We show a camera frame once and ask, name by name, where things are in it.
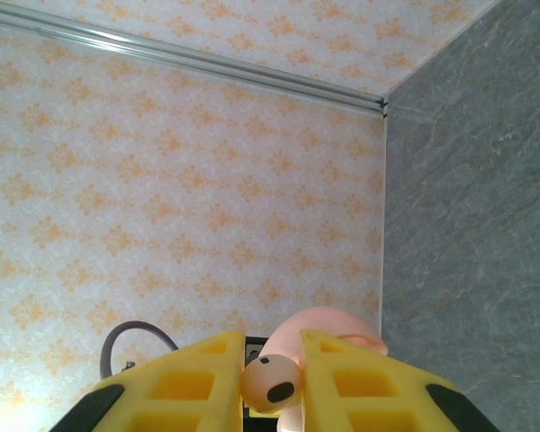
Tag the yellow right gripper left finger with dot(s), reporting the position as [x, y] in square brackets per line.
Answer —
[193, 382]

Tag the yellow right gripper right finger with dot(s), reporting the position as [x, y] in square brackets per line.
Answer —
[364, 391]

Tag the pink earbud charging case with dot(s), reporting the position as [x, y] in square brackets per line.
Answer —
[328, 328]

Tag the aluminium table side rail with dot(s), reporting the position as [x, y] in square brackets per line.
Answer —
[384, 225]

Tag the aluminium corner post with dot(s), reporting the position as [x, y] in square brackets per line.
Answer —
[184, 60]

